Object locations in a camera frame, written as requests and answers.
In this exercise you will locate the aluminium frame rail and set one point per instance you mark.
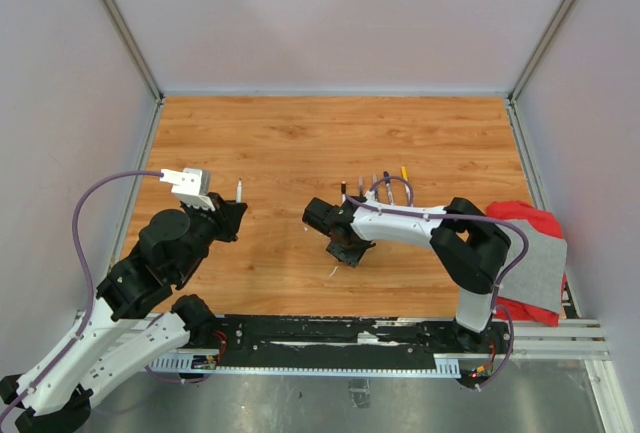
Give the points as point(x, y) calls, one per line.
point(193, 346)

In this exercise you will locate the purple gel pen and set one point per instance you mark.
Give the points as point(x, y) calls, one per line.
point(361, 188)

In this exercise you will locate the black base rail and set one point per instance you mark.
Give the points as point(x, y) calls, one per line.
point(340, 343)

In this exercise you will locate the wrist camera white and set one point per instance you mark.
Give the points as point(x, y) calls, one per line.
point(371, 195)
point(190, 186)

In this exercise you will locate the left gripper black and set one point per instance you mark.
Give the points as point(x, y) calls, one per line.
point(228, 215)

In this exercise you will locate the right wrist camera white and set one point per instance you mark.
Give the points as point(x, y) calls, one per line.
point(371, 195)

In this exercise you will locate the blue gel pen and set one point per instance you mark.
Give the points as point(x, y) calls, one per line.
point(374, 187)

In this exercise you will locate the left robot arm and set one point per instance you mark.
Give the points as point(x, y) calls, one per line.
point(92, 359)

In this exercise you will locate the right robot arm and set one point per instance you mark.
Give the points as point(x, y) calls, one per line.
point(471, 249)

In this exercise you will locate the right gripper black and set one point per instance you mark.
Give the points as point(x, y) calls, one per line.
point(349, 258)

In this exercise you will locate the white pen black end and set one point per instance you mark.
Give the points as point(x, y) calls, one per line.
point(239, 191)

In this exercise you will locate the red and grey cloth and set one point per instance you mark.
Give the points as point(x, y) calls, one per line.
point(533, 289)

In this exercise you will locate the white marker yellow end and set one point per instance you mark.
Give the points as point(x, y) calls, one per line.
point(409, 192)

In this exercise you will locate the white pen with lettering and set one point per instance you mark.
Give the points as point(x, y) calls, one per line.
point(391, 196)

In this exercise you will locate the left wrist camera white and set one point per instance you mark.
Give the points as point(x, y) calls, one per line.
point(190, 186)

